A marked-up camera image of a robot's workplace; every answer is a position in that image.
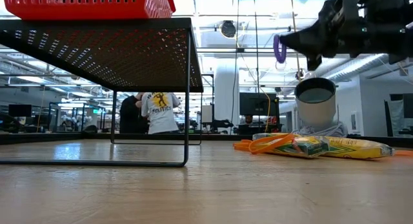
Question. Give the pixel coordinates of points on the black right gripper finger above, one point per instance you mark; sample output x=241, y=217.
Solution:
x=314, y=51
x=306, y=35

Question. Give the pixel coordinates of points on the yellow Crayola crayon pack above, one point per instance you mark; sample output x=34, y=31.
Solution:
x=309, y=148
x=355, y=148

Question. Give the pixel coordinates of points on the black background robot arm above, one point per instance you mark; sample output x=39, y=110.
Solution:
x=222, y=124

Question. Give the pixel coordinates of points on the white cylindrical spot lamp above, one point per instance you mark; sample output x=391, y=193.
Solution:
x=314, y=111

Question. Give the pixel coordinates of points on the black computer monitor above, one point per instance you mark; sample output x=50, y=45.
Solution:
x=19, y=110
x=258, y=104

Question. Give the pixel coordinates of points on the round black ceiling fixture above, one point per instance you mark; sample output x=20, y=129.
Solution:
x=228, y=29

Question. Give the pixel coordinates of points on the person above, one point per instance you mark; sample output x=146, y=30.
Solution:
x=159, y=117
x=130, y=114

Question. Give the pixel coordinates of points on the black perforated metal shelf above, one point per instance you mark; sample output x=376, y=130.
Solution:
x=113, y=56

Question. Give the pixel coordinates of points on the red slotted plastic basket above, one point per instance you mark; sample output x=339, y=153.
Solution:
x=80, y=9

